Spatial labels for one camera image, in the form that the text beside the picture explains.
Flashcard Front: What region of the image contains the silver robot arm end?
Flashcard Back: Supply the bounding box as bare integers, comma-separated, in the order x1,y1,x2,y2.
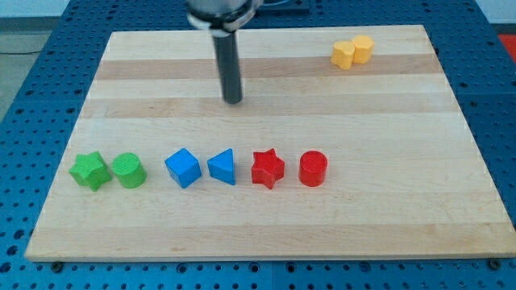
186,0,264,33

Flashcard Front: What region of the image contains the yellow heart block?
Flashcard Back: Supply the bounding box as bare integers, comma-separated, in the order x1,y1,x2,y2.
331,41,356,69

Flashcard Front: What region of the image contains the yellow hexagon block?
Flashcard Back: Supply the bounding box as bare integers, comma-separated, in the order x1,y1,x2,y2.
352,35,374,64

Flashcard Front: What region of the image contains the red star block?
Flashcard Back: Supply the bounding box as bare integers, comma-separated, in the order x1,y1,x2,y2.
251,148,285,189

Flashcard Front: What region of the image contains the blue triangle block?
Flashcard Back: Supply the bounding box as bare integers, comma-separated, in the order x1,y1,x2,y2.
207,148,235,185

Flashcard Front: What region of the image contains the red cylinder block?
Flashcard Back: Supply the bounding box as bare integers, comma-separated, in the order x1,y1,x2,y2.
298,151,328,187

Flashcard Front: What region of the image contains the blue cube block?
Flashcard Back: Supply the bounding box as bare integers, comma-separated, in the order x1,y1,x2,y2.
164,148,202,189

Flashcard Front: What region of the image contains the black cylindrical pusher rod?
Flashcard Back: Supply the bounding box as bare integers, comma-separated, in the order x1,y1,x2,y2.
212,30,243,105

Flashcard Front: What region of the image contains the green cylinder block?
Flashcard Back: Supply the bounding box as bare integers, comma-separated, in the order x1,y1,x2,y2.
111,152,147,189

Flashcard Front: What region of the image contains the light wooden board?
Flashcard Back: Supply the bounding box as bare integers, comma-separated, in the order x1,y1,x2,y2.
25,25,515,262

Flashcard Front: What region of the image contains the green star block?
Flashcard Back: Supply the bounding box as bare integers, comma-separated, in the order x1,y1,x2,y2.
69,151,112,192

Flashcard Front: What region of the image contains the blue perforated table plate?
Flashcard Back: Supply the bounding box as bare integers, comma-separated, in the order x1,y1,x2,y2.
1,0,515,289

